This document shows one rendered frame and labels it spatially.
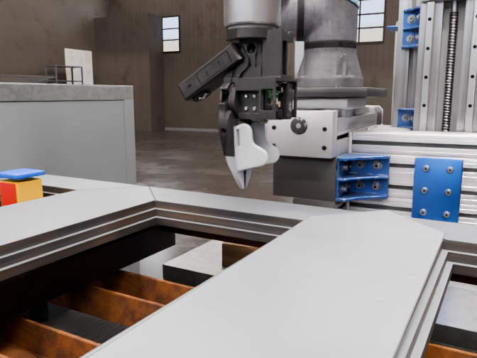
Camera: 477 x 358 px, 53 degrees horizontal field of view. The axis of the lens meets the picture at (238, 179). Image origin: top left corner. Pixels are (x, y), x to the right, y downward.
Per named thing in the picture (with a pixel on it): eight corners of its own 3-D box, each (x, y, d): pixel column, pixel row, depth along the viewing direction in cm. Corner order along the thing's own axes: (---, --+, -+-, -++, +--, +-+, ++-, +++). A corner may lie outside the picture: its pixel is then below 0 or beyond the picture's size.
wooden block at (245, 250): (276, 262, 100) (276, 239, 99) (269, 272, 94) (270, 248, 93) (230, 257, 102) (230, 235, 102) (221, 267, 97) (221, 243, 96)
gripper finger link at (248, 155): (262, 195, 62) (263, 124, 61) (223, 191, 65) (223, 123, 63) (272, 191, 65) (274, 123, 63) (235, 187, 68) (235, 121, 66)
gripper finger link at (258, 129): (272, 191, 65) (274, 123, 63) (235, 187, 68) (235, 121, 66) (282, 187, 68) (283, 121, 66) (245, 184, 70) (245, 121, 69)
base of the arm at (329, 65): (307, 89, 119) (308, 47, 117) (369, 88, 112) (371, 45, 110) (285, 87, 106) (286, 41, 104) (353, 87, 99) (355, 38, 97)
